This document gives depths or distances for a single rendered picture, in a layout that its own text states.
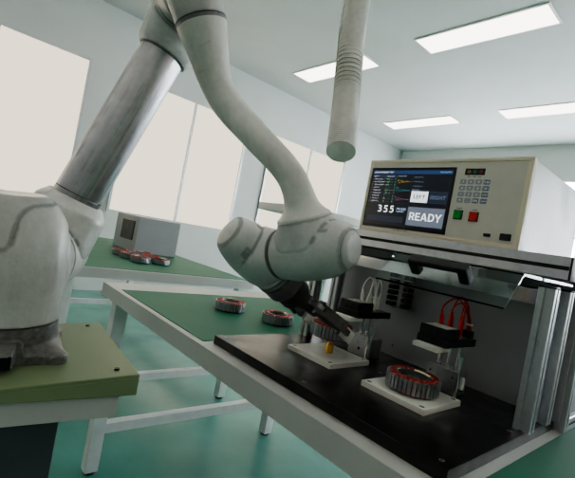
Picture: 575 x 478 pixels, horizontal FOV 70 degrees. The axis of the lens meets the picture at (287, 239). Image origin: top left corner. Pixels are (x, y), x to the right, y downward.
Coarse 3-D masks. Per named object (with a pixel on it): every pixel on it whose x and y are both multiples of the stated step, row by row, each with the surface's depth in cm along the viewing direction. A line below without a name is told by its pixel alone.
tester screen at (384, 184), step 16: (384, 176) 116; (400, 176) 112; (416, 176) 109; (432, 176) 105; (448, 176) 102; (384, 192) 115; (400, 192) 112; (448, 192) 101; (368, 208) 119; (400, 208) 111; (432, 208) 104; (384, 224) 114; (400, 224) 110
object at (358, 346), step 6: (360, 336) 114; (366, 336) 114; (354, 342) 115; (360, 342) 113; (372, 342) 111; (378, 342) 113; (348, 348) 116; (354, 348) 115; (360, 348) 113; (372, 348) 111; (378, 348) 113; (360, 354) 113; (372, 354) 112; (378, 354) 114
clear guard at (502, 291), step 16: (400, 256) 81; (384, 272) 79; (400, 272) 77; (432, 272) 74; (448, 272) 72; (480, 272) 69; (496, 272) 68; (512, 272) 66; (432, 288) 71; (448, 288) 69; (464, 288) 68; (480, 288) 66; (496, 288) 65; (512, 288) 64; (496, 304) 62
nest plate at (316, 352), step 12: (288, 348) 106; (300, 348) 104; (312, 348) 106; (324, 348) 109; (336, 348) 111; (312, 360) 99; (324, 360) 97; (336, 360) 99; (348, 360) 101; (360, 360) 103
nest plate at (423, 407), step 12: (372, 384) 86; (384, 384) 88; (384, 396) 83; (396, 396) 82; (408, 396) 83; (444, 396) 87; (408, 408) 79; (420, 408) 78; (432, 408) 79; (444, 408) 82
